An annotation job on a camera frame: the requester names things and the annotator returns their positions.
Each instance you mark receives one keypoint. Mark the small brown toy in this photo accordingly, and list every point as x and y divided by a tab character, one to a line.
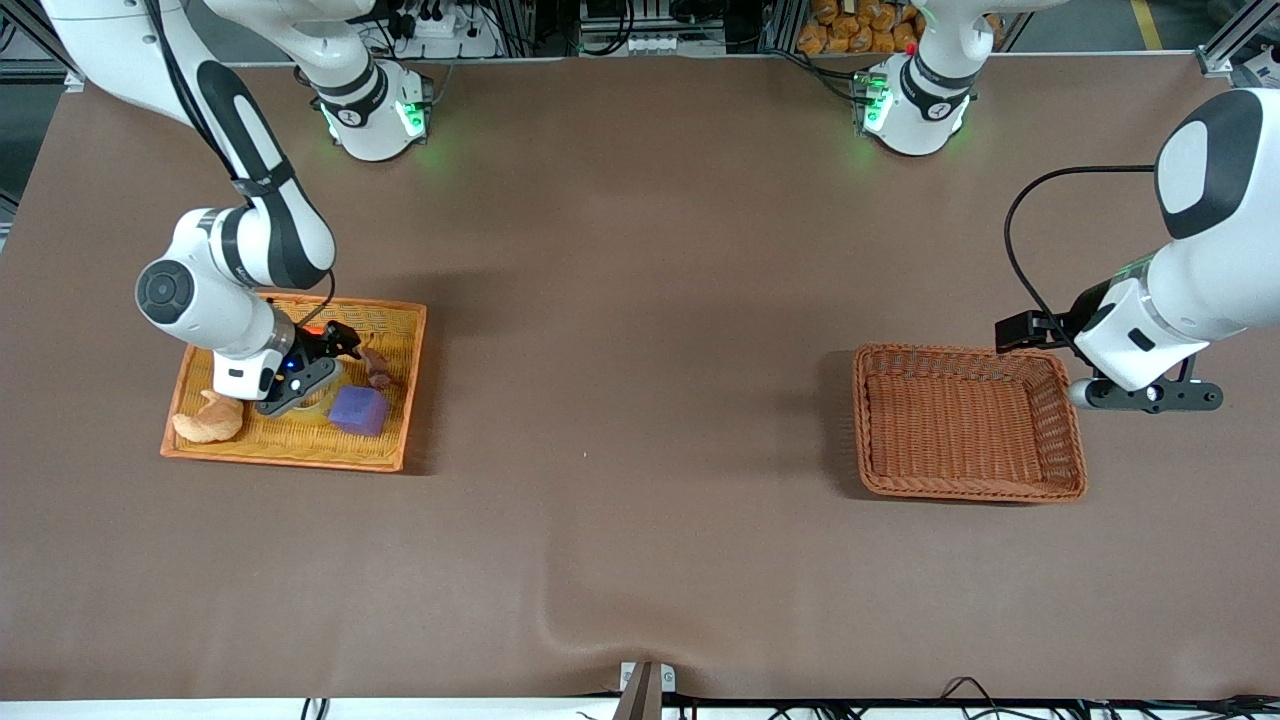
378	372

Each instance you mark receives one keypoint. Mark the white power strip with plugs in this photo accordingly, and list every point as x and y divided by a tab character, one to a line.
470	42

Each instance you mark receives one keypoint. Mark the brown stand post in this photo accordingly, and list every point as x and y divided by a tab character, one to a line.
640	700

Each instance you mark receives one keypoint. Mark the grey metal bracket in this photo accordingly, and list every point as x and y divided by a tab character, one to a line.
668	680

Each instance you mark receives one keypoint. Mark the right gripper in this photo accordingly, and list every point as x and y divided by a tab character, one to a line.
312	346

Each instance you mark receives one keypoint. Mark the orange toy carrot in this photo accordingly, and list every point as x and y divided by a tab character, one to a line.
312	329

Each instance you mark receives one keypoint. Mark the toy croissant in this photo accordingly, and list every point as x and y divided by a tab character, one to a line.
205	425

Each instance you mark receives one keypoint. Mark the yellow woven tray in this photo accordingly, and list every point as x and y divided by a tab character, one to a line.
300	447

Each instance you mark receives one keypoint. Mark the purple cube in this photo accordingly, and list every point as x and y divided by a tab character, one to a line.
358	410

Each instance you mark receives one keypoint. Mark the aluminium frame profile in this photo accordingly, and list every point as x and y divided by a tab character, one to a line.
1215	62
72	80

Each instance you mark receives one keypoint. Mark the bag of orange breads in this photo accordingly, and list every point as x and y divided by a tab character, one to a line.
850	35

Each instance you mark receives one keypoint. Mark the brown table cover mat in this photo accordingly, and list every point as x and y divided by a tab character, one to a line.
640	300

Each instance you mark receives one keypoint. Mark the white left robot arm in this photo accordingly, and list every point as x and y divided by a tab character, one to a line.
1230	260

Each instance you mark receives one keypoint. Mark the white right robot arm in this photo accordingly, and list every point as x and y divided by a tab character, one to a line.
270	230

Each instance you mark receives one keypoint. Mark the black equipment box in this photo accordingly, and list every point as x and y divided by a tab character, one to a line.
650	10

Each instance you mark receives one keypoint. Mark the small white socket strip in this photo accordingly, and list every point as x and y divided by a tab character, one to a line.
665	44

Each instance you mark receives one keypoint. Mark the brown woven basket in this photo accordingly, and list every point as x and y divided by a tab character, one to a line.
940	430

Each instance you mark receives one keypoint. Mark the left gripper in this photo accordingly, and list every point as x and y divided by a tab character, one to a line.
1066	321

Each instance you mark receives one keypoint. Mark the yellow clear tape roll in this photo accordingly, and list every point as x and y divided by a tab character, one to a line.
312	410

